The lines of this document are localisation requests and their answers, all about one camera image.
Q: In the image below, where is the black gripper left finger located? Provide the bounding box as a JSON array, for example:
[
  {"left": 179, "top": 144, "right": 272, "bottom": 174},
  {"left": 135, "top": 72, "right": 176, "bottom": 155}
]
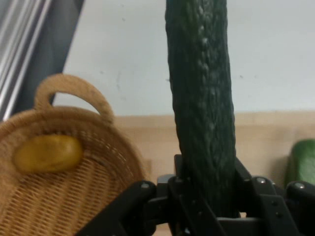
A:
[{"left": 73, "top": 154, "right": 222, "bottom": 236}]

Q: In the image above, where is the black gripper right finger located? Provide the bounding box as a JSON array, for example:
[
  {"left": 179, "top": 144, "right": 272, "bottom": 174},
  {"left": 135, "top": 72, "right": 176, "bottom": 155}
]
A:
[{"left": 234, "top": 157, "right": 315, "bottom": 236}]

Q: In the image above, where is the dark green cucumber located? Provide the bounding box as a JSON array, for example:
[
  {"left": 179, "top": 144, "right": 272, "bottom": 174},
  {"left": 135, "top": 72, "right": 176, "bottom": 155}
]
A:
[{"left": 164, "top": 0, "right": 237, "bottom": 218}]

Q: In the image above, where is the green rounded vegetable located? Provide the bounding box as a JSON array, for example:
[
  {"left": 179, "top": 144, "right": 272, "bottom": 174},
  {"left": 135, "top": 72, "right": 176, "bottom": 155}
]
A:
[{"left": 283, "top": 139, "right": 315, "bottom": 190}]

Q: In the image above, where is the yellow potato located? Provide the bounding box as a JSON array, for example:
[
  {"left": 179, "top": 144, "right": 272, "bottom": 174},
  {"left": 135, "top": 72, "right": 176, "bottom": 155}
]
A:
[{"left": 13, "top": 134, "right": 83, "bottom": 173}]

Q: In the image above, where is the woven wicker basket with handle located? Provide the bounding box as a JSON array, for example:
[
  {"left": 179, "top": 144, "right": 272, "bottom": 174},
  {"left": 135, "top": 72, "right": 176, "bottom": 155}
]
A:
[{"left": 0, "top": 73, "right": 149, "bottom": 236}]

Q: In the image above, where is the aluminium frame post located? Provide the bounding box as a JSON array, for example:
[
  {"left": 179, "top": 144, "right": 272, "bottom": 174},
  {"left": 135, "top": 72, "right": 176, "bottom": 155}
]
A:
[{"left": 0, "top": 0, "right": 86, "bottom": 122}]

